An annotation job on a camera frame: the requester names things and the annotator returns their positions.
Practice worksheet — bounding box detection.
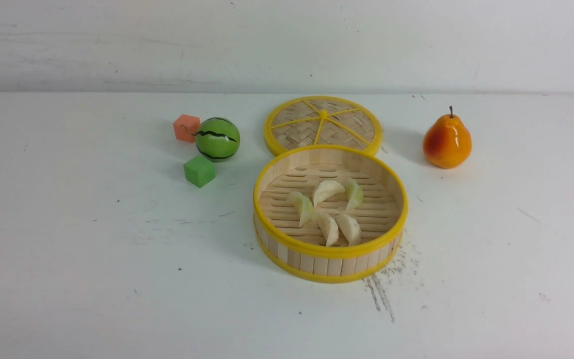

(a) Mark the greenish dumpling front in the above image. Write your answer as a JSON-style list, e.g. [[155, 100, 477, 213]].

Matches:
[[287, 191, 314, 228]]

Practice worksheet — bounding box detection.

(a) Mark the greenish dumpling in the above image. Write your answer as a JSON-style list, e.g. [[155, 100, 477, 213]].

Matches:
[[345, 178, 364, 211], [287, 191, 314, 228]]

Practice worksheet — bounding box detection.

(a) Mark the white dumpling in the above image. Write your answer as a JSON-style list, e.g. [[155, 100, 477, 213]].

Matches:
[[312, 180, 345, 207], [335, 213, 362, 247], [314, 213, 339, 247]]

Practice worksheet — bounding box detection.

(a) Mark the woven bamboo steamer lid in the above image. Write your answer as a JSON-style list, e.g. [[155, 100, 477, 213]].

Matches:
[[263, 96, 383, 156]]

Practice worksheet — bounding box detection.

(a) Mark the bamboo steamer tray yellow rim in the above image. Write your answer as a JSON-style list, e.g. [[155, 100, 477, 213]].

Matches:
[[253, 145, 409, 283]]

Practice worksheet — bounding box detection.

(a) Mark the green striped watermelon ball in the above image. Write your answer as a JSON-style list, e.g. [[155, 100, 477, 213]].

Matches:
[[194, 117, 241, 162]]

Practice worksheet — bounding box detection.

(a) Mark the green foam cube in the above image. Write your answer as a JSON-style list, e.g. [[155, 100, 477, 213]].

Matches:
[[183, 155, 216, 188]]

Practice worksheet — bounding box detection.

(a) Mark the orange foam cube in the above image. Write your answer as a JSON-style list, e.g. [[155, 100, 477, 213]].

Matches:
[[173, 114, 201, 143]]

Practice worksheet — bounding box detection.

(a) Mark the orange toy pear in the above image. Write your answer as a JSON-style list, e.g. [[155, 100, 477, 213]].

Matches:
[[422, 106, 472, 170]]

